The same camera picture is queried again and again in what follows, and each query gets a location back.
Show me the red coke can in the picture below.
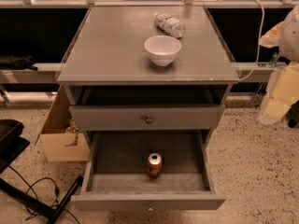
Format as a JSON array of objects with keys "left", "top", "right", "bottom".
[{"left": 147, "top": 153, "right": 163, "bottom": 178}]

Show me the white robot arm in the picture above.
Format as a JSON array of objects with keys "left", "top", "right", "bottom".
[{"left": 258, "top": 6, "right": 299, "bottom": 124}]

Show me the grey closed upper drawer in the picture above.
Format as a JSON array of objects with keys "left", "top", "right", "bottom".
[{"left": 69, "top": 105, "right": 224, "bottom": 131}]

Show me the round drawer knob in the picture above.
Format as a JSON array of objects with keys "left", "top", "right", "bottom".
[{"left": 145, "top": 116, "right": 153, "bottom": 124}]

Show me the grey wooden drawer cabinet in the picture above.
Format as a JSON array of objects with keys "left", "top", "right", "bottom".
[{"left": 55, "top": 5, "right": 240, "bottom": 213}]

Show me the grey open middle drawer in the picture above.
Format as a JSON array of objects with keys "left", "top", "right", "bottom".
[{"left": 71, "top": 131, "right": 225, "bottom": 211}]

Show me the white ceramic bowl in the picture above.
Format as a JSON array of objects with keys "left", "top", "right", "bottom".
[{"left": 144, "top": 35, "right": 181, "bottom": 66}]

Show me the clear plastic water bottle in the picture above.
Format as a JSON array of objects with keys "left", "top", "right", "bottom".
[{"left": 154, "top": 13, "right": 185, "bottom": 38}]

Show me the brown cardboard box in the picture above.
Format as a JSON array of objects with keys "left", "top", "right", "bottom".
[{"left": 40, "top": 87, "right": 90, "bottom": 161}]

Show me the black stand with base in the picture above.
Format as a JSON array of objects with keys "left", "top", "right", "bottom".
[{"left": 0, "top": 119, "right": 84, "bottom": 224}]

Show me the black bag on shelf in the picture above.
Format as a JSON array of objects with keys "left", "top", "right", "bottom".
[{"left": 0, "top": 55, "right": 38, "bottom": 71}]

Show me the grey metal shelf rail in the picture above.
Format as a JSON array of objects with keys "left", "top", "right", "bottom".
[{"left": 0, "top": 62, "right": 286, "bottom": 84}]

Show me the black floor cable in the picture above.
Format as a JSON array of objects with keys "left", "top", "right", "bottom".
[{"left": 7, "top": 165, "right": 81, "bottom": 224}]

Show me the white hanging cable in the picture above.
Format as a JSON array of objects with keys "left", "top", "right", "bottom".
[{"left": 238, "top": 0, "right": 265, "bottom": 82}]

